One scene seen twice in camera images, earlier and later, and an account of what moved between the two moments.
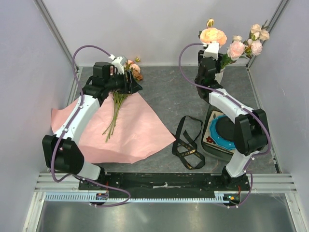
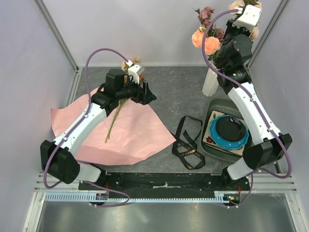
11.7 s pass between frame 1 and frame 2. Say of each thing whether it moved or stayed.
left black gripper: moved
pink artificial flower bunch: stayed
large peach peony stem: moved
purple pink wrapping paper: stayed
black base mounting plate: stayed
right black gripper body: moved
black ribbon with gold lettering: stayed
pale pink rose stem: moved
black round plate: stayed
